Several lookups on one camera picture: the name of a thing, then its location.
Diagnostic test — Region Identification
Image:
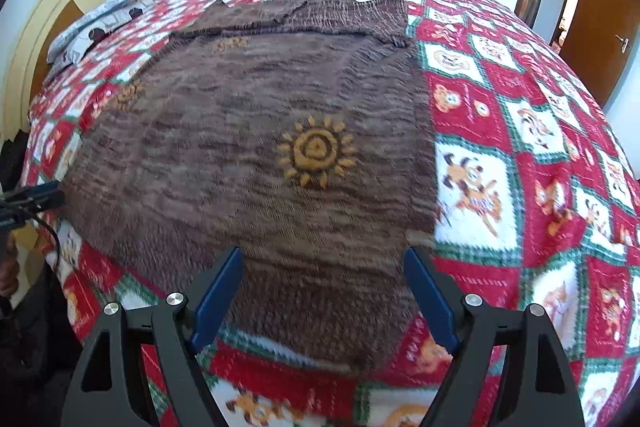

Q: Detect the red checked printed blanket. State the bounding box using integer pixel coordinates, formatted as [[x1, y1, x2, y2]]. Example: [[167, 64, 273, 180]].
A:
[[20, 0, 640, 427]]

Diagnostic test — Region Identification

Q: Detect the cream and wood headboard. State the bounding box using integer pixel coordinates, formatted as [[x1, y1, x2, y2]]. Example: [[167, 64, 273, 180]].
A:
[[2, 0, 216, 138]]

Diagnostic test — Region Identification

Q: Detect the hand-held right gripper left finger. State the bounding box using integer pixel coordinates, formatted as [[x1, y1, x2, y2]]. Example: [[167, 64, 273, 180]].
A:
[[60, 247, 244, 427]]

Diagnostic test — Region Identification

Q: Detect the white pillow with dark spots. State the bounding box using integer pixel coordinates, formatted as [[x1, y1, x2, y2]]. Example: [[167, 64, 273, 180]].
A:
[[47, 4, 151, 62]]

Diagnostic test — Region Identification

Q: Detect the grey-blue patterned pillow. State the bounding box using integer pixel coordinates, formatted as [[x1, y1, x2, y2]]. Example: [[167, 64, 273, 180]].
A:
[[75, 0, 146, 28]]

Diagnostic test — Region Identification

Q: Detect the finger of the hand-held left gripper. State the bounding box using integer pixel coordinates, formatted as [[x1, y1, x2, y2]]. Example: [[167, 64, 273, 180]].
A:
[[0, 182, 66, 214]]

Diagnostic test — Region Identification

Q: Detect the brown wooden door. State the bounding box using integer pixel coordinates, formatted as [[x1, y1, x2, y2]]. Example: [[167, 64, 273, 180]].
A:
[[560, 0, 640, 108]]

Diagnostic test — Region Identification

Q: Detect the brown knitted sweater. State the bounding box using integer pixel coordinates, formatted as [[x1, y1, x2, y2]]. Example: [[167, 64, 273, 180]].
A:
[[62, 0, 441, 375]]

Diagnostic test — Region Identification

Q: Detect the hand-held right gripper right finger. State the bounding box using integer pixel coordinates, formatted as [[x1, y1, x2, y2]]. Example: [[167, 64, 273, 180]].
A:
[[404, 247, 586, 427]]

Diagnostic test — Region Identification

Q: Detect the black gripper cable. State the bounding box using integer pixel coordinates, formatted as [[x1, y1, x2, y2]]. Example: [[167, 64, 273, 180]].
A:
[[27, 213, 62, 272]]

